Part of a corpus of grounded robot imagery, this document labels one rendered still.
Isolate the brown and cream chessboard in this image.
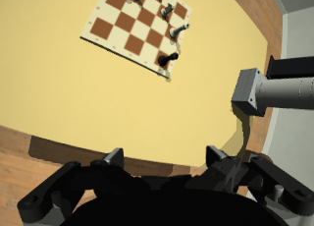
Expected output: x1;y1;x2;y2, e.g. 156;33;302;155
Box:
80;0;192;79

